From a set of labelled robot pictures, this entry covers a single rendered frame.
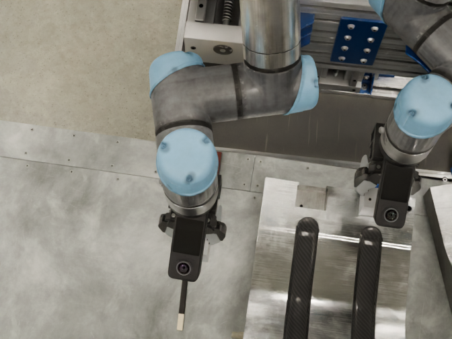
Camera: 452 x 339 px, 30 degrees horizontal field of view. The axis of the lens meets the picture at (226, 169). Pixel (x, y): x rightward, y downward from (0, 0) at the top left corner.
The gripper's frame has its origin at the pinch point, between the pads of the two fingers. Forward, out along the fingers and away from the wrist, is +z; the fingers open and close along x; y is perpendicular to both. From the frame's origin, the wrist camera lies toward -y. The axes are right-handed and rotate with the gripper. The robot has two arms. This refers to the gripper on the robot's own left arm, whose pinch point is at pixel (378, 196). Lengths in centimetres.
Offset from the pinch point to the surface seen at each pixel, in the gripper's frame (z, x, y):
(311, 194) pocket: 7.0, 10.7, 0.9
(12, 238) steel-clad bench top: 14, 63, -13
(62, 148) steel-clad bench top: 14, 57, 5
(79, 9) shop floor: 93, 81, 78
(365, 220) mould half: 4.3, 1.2, -3.3
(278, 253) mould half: 5.0, 15.2, -11.0
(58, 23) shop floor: 93, 86, 72
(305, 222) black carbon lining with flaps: 4.7, 11.3, -4.9
